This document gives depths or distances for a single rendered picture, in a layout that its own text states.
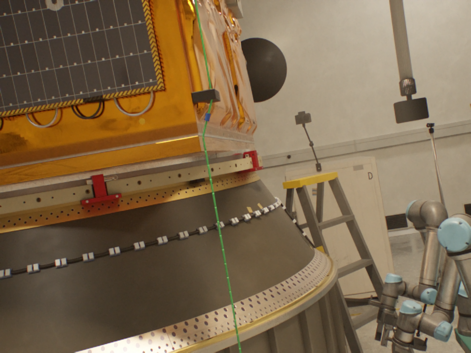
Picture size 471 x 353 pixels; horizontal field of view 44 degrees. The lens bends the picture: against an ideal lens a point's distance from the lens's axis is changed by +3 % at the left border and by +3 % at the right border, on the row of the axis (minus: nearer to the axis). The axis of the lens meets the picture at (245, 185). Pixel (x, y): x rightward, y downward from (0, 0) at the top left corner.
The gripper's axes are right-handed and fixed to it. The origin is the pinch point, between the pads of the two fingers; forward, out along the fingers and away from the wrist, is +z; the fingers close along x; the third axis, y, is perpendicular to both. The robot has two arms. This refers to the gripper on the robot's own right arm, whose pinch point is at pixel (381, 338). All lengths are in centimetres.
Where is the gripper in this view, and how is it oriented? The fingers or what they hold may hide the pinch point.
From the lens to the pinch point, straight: 294.5
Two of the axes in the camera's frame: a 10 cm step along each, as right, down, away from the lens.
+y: 9.7, 2.4, -0.4
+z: -2.4, 9.7, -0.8
